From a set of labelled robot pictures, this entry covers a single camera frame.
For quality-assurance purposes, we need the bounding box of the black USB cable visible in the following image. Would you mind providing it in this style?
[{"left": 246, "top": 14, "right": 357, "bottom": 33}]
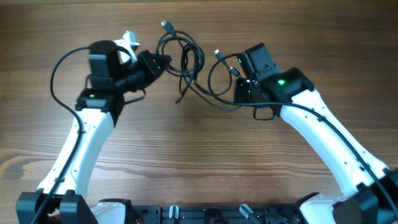
[
  {"left": 155, "top": 20, "right": 206, "bottom": 105},
  {"left": 183, "top": 49, "right": 243, "bottom": 112}
]

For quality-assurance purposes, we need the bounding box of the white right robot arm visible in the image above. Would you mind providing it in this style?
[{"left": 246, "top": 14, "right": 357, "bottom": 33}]
[{"left": 234, "top": 43, "right": 397, "bottom": 223}]

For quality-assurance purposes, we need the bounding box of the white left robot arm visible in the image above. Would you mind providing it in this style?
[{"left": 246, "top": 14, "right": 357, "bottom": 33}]
[{"left": 16, "top": 40, "right": 172, "bottom": 223}]

